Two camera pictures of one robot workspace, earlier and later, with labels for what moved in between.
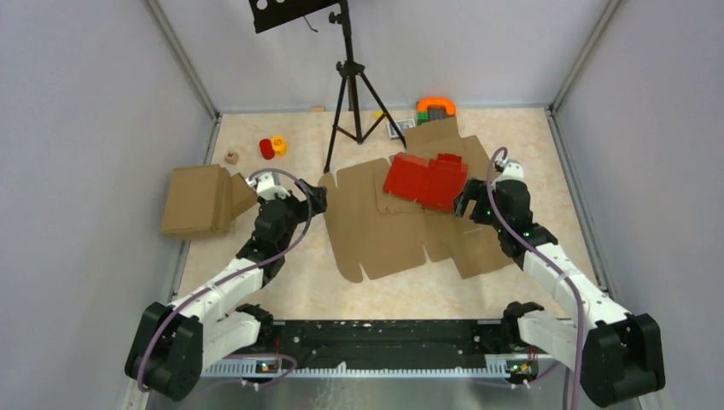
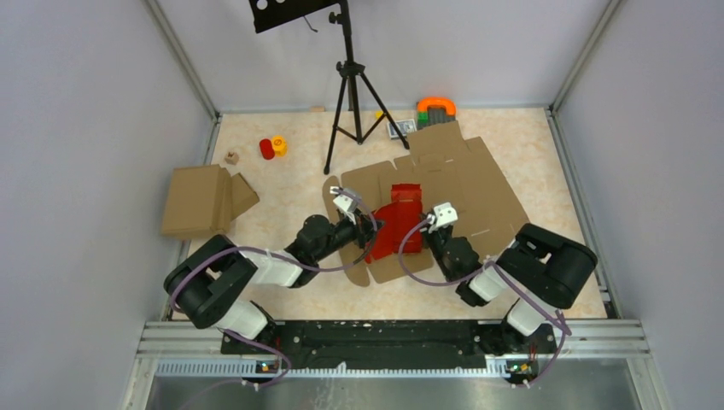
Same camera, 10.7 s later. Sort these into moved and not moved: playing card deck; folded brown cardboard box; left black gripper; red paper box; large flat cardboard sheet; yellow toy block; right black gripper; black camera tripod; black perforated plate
Moved: right black gripper; red paper box; left black gripper
Not moved: black perforated plate; large flat cardboard sheet; folded brown cardboard box; playing card deck; yellow toy block; black camera tripod
